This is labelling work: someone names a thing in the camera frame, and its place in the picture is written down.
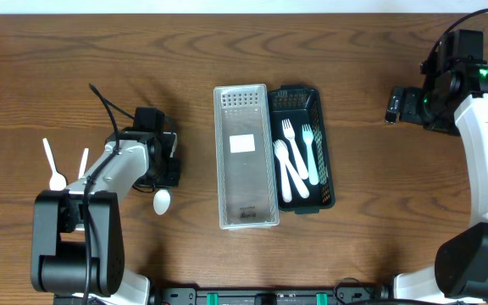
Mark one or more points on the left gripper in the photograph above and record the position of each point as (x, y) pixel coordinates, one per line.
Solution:
(172, 170)

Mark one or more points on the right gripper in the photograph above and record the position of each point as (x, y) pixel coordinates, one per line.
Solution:
(408, 110)

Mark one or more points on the pale green plastic fork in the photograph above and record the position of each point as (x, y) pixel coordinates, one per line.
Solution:
(307, 136)

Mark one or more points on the white thick plastic spoon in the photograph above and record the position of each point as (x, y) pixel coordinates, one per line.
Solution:
(281, 152)

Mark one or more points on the white fork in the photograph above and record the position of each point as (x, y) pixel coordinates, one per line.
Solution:
(290, 135)
(302, 190)

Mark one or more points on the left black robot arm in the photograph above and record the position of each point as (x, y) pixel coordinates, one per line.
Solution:
(77, 243)

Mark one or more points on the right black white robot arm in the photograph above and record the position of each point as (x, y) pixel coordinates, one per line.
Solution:
(453, 100)

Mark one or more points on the white label sticker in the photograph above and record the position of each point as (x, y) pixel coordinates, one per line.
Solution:
(242, 143)

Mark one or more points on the clear plastic basket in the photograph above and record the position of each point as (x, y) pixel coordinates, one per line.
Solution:
(247, 188)

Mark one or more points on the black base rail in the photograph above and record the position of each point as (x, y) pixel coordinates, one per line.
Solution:
(347, 292)

